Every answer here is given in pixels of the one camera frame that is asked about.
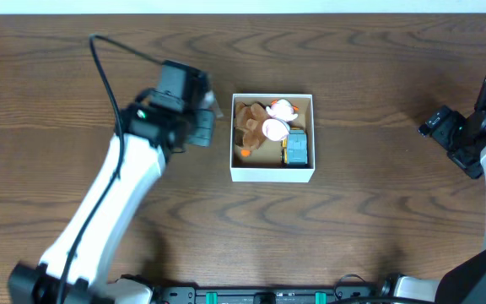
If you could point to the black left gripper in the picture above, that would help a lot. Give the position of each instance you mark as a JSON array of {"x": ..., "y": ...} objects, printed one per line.
[{"x": 202, "y": 127}]

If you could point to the pig face lollipop toy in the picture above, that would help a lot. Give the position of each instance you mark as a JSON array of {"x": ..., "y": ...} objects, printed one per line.
[{"x": 214, "y": 103}]

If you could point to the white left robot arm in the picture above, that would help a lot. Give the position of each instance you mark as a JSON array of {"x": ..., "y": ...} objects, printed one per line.
[{"x": 75, "y": 268}]

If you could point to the yellow grey toy truck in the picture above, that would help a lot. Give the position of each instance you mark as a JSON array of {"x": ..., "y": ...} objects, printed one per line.
[{"x": 294, "y": 148}]

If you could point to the pink white plush toy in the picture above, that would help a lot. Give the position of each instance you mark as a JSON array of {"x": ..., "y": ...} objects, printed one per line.
[{"x": 281, "y": 112}]

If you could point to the brown plush toy with orange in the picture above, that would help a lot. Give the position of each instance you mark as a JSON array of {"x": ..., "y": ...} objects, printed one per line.
[{"x": 248, "y": 127}]

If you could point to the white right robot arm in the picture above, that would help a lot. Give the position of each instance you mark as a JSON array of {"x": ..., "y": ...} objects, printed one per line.
[{"x": 464, "y": 284}]

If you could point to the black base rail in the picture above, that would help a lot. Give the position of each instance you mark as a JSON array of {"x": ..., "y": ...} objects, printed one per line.
[{"x": 251, "y": 295}]

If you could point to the white cardboard box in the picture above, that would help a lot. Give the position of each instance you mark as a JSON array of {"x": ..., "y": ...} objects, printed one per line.
[{"x": 265, "y": 164}]

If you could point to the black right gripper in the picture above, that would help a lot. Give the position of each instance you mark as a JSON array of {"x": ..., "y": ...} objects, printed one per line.
[{"x": 471, "y": 165}]

